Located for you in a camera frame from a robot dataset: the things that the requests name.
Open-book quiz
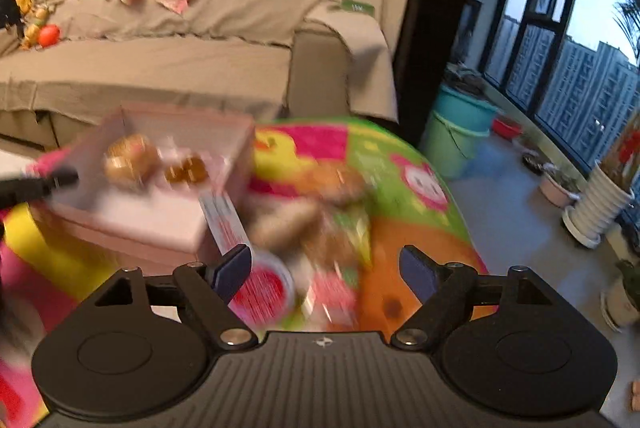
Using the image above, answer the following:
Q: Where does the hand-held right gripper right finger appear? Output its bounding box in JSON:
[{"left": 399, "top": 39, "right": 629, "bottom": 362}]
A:
[{"left": 391, "top": 245, "right": 556, "bottom": 351}]

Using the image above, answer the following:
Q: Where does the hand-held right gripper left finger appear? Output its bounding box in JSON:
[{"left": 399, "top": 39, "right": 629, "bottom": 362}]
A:
[{"left": 95, "top": 244, "right": 253, "bottom": 351}]

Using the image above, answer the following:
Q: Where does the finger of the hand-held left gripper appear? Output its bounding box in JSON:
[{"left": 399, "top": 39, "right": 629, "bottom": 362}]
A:
[{"left": 0, "top": 167, "right": 80, "bottom": 210}]

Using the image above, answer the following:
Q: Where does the round red white snack packet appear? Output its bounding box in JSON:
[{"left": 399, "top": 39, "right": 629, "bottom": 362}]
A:
[{"left": 227, "top": 251, "right": 297, "bottom": 325}]

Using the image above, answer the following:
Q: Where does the white label snack packet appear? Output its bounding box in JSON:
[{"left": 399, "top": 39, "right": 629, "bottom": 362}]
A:
[{"left": 199, "top": 191, "right": 251, "bottom": 261}]

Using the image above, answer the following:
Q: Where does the grey brown snack packet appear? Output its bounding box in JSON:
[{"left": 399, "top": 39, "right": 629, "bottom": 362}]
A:
[{"left": 246, "top": 199, "right": 326, "bottom": 260}]

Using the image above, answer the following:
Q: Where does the round brown snack packet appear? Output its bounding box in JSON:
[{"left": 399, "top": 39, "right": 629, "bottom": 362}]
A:
[{"left": 102, "top": 133, "right": 163, "bottom": 194}]

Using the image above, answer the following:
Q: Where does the pink cardboard box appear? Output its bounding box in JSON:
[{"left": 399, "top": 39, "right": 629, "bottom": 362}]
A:
[{"left": 27, "top": 104, "right": 257, "bottom": 276}]

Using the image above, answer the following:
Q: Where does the small brown snack packet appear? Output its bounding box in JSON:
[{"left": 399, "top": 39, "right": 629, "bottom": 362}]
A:
[{"left": 164, "top": 155, "right": 210, "bottom": 187}]

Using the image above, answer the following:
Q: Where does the brown biscuit snack packet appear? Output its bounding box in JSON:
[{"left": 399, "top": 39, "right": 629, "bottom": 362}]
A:
[{"left": 295, "top": 162, "right": 370, "bottom": 210}]

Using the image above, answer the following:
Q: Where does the colourful printed play mat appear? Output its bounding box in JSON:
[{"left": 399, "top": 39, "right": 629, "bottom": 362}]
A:
[{"left": 0, "top": 115, "right": 491, "bottom": 428}]

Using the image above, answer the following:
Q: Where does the light green plastic bucket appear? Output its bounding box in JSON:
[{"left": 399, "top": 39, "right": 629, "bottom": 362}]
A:
[{"left": 422, "top": 108, "right": 491, "bottom": 179}]

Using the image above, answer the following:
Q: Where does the beige sofa cover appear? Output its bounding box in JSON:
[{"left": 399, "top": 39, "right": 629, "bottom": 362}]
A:
[{"left": 0, "top": 0, "right": 401, "bottom": 124}]

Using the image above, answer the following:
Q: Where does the pink plant pot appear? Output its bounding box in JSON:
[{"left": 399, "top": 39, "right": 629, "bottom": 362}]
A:
[{"left": 539, "top": 169, "right": 578, "bottom": 208}]

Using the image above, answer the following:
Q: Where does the yellow plush toy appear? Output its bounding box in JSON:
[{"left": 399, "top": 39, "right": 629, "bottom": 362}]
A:
[{"left": 14, "top": 0, "right": 52, "bottom": 50}]

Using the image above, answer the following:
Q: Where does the red plastic basin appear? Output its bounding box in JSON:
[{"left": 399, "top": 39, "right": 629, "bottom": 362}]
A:
[{"left": 492, "top": 117, "right": 523, "bottom": 140}]

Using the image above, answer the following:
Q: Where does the teal plastic bucket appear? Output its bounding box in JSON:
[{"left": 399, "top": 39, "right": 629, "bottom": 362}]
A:
[{"left": 434, "top": 83, "right": 501, "bottom": 134}]

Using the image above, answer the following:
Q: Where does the white ribbed plant pot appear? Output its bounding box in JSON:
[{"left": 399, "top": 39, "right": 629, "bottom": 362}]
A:
[{"left": 562, "top": 161, "right": 636, "bottom": 250}]

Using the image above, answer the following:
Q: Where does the small white plant pot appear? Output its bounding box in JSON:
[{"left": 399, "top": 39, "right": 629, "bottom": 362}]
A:
[{"left": 600, "top": 261, "right": 640, "bottom": 334}]

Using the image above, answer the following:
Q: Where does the beige sofa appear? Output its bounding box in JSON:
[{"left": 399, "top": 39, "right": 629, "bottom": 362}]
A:
[{"left": 0, "top": 0, "right": 401, "bottom": 149}]

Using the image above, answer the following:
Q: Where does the balcony window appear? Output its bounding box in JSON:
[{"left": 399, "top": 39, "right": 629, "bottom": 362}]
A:
[{"left": 450, "top": 0, "right": 640, "bottom": 181}]

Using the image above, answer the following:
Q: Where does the green tissue box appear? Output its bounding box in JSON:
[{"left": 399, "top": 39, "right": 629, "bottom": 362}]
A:
[{"left": 334, "top": 0, "right": 376, "bottom": 16}]

